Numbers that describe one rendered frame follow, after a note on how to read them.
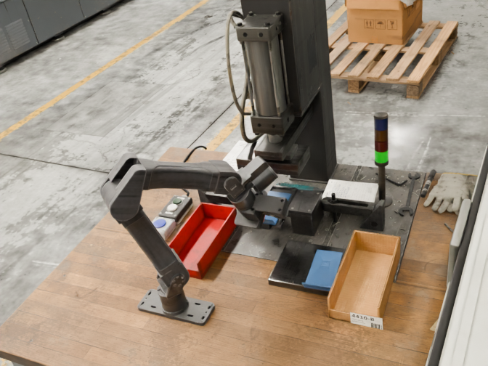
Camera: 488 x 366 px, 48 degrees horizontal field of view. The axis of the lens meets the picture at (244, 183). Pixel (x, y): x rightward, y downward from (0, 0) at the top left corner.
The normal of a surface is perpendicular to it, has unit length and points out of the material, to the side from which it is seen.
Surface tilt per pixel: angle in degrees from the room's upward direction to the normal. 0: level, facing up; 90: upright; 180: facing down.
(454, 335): 22
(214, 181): 87
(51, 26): 90
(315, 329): 0
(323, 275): 0
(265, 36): 90
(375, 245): 90
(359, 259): 0
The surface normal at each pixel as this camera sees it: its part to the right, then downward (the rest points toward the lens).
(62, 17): 0.88, 0.14
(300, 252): -0.15, -0.82
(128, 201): 0.44, 0.45
